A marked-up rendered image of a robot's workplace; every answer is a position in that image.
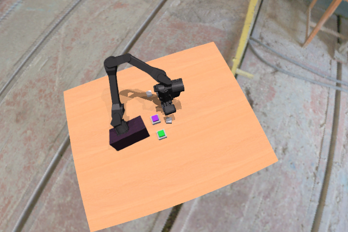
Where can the purple button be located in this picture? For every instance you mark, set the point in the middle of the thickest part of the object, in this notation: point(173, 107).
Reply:
point(155, 119)

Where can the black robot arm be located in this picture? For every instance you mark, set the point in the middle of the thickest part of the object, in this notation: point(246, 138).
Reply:
point(165, 86)

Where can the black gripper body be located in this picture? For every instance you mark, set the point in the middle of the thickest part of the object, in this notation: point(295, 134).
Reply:
point(168, 109)

